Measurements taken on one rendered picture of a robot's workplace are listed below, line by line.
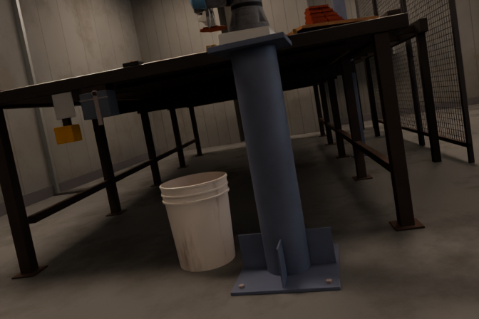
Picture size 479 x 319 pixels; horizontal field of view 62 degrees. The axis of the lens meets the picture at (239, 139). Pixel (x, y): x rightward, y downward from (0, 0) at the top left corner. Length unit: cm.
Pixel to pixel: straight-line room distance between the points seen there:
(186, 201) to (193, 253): 23
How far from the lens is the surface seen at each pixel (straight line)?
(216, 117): 702
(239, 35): 143
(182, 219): 169
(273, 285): 149
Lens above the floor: 66
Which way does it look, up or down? 5 degrees down
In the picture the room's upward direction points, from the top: 10 degrees counter-clockwise
